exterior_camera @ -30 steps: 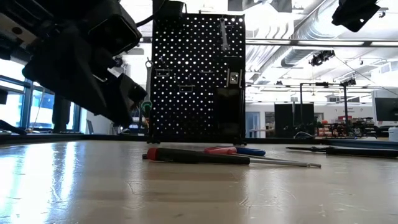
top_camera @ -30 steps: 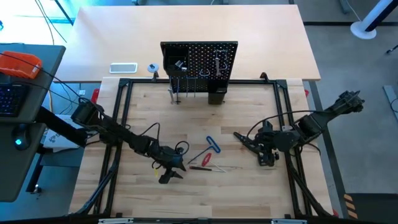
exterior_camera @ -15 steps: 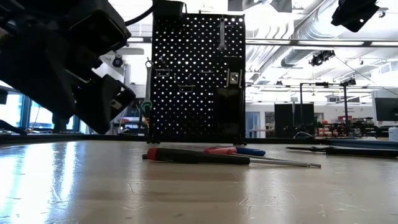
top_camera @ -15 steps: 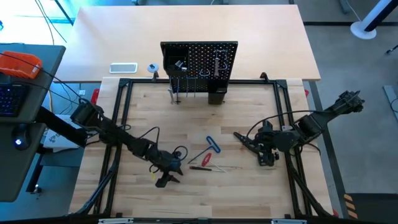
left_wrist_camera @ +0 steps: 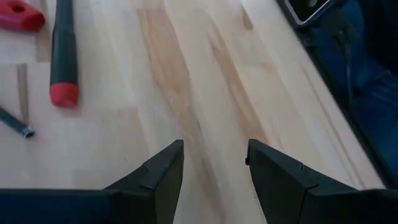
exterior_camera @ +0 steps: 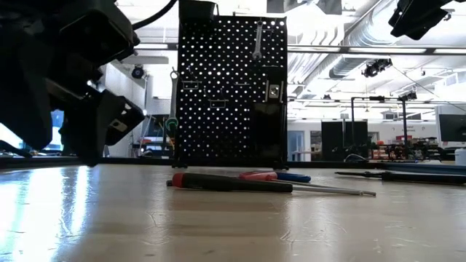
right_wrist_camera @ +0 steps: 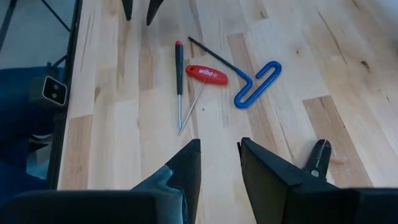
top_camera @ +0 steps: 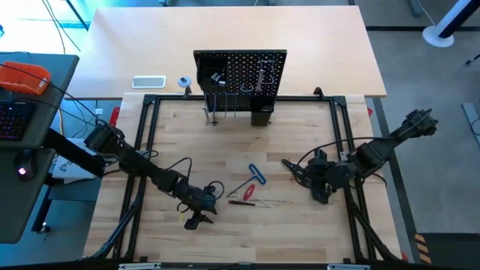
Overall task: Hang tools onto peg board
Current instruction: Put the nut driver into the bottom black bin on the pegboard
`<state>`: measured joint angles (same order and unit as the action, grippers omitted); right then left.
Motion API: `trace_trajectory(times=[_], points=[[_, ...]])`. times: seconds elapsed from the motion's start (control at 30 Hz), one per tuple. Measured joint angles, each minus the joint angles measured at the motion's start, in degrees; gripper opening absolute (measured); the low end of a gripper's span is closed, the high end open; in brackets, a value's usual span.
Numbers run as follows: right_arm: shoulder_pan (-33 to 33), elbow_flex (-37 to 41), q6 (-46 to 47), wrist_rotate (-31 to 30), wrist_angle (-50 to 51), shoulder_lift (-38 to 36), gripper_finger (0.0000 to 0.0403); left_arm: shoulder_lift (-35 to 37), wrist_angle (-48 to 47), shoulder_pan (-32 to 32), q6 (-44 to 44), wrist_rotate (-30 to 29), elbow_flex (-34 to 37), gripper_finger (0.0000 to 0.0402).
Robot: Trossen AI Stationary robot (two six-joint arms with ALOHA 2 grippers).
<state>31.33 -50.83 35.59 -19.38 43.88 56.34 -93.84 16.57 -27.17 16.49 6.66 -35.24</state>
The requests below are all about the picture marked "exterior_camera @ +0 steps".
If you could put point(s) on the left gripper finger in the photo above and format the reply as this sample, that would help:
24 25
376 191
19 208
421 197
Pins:
25 120
83 138

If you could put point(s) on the small silver wrench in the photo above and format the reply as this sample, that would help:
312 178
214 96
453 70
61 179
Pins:
257 40

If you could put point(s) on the double prong peg hook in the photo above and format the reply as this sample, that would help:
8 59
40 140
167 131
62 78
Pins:
191 89
218 107

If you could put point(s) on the ceiling light strip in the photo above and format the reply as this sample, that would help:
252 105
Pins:
156 46
400 50

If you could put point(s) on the black track lights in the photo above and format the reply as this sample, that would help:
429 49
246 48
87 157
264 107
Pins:
376 67

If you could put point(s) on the round black ceiling spotlight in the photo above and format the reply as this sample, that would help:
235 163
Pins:
137 72

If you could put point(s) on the black monitor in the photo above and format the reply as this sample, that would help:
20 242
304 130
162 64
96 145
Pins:
453 127

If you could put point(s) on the shelf with red boxes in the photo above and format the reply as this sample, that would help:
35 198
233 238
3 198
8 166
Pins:
382 153

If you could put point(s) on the black cabinet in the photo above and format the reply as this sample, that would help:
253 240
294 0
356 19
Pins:
342 140

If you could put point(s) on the black perforated pegboard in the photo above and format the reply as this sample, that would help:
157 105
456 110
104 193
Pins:
233 127

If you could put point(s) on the black screwdriver red cap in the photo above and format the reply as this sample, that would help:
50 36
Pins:
233 183

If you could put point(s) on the large black pegboard bin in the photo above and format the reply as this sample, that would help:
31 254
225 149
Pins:
196 9

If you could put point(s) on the blue door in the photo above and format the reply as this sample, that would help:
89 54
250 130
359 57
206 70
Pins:
295 145

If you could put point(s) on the tall black pegboard bin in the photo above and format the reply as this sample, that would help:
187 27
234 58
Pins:
269 132

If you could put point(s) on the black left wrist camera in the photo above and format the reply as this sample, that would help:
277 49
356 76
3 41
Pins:
125 116

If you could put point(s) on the silver ventilation duct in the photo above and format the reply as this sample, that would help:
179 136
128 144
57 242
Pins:
344 67

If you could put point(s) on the black camera rig stand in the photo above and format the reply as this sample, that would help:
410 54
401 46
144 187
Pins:
405 123

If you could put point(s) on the silver bracket tool holder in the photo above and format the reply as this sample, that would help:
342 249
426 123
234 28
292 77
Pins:
273 91

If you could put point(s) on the black aluminium table frame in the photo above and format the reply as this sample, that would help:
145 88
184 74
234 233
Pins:
327 165

